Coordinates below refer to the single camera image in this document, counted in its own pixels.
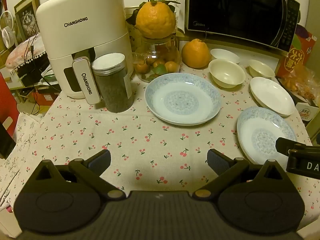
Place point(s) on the large leafy orange citrus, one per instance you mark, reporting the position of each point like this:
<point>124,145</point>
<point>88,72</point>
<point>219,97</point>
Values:
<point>155,17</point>

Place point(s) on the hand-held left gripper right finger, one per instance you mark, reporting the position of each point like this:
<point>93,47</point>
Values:
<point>217,160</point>

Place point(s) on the pale yellow package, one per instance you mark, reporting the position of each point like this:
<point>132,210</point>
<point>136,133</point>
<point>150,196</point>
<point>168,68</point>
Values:
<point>131,33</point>

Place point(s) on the orange citrus fruit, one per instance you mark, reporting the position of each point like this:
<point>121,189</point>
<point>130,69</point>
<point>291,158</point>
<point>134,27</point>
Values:
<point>195,53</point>

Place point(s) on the small cream bowl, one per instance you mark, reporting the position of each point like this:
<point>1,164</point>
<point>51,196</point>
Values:
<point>261,68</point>

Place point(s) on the large cream bowl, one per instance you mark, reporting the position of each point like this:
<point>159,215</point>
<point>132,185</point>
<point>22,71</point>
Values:
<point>227,73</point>

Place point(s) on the cherry print tablecloth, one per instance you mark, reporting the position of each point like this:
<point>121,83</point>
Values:
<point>125,135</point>

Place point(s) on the clear jar of dark tea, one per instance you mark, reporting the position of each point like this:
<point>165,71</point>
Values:
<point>112,90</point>

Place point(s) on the small white labelled box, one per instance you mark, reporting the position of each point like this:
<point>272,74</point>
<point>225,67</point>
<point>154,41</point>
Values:
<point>305,113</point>

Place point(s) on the red cardboard box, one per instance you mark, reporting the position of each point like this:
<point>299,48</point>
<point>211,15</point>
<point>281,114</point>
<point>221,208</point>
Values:
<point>46,99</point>

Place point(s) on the white plate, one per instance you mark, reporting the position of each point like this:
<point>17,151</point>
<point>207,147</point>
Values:
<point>271,95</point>

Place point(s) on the red printed carton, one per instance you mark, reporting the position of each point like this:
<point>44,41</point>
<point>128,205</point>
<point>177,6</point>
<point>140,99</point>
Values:
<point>297,55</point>

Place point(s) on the glass jar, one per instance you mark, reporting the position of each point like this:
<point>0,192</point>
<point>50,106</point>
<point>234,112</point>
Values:
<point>160,51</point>

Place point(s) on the blue patterned porcelain plate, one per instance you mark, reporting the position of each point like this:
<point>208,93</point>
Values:
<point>182,100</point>
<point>260,132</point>

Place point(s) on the red cabinet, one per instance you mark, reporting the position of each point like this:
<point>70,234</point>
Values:
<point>7,100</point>

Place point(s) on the white plastic bag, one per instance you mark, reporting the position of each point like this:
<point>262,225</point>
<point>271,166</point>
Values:
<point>179,0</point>

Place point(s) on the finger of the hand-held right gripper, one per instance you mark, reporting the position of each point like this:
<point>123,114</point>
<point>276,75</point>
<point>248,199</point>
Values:
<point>283,145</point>

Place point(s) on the framed cat picture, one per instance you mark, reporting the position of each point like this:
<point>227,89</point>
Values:
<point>27,20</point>

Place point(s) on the white air fryer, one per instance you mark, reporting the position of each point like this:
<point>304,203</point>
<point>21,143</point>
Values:
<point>82,30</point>

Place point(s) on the white bowl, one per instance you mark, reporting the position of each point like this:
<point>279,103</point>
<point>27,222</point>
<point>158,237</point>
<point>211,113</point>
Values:
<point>225,54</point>

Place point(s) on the black microwave oven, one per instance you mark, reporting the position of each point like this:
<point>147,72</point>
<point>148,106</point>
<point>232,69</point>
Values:
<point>235,10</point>

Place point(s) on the pile of small kumquats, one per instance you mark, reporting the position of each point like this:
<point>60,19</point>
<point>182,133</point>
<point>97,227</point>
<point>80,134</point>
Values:
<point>160,68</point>

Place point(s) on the floral fringed cushion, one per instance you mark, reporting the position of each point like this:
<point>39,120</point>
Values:
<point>22,52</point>

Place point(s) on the small white fan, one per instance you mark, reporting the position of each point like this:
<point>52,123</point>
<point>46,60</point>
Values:
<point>6,20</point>
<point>9,37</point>

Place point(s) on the clear bag of snacks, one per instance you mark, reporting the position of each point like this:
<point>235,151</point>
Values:
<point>301,85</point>

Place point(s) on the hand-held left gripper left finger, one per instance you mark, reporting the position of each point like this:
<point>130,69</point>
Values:
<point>101,158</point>

